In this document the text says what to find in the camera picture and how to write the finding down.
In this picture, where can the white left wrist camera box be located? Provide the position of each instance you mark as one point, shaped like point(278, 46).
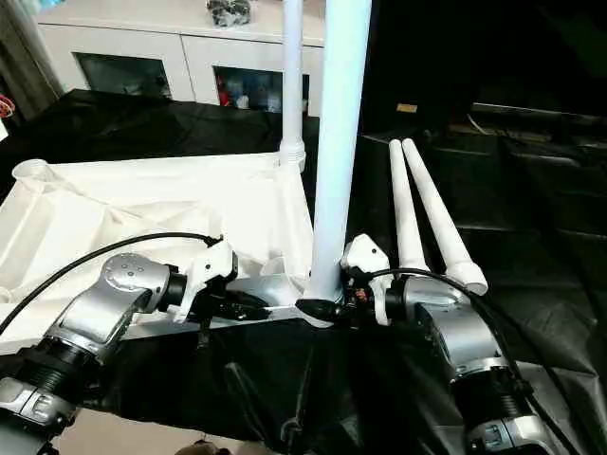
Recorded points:
point(207, 273)

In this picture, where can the white plastic table top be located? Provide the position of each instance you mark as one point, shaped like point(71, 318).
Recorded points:
point(142, 209)

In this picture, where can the white cabinet with glass doors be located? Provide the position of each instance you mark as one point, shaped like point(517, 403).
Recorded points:
point(161, 47)

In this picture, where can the white plastic table leg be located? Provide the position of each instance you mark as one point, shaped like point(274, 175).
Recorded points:
point(292, 76)
point(441, 218)
point(340, 123)
point(408, 204)

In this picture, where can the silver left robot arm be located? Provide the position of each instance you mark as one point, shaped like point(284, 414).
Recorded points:
point(95, 313)

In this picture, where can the dark low shelf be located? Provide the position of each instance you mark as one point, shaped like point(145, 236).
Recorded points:
point(541, 111)

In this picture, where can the shiny ornament on cabinet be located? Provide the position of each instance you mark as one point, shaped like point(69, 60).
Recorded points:
point(229, 11)

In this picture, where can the small yellow tag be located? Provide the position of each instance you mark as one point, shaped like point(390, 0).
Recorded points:
point(407, 109)

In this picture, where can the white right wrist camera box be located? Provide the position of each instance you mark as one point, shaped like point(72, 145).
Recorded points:
point(366, 265)

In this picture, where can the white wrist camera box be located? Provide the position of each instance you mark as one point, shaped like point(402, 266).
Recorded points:
point(366, 265)
point(207, 273)

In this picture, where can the black work mat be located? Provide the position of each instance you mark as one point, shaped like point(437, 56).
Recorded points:
point(531, 246)

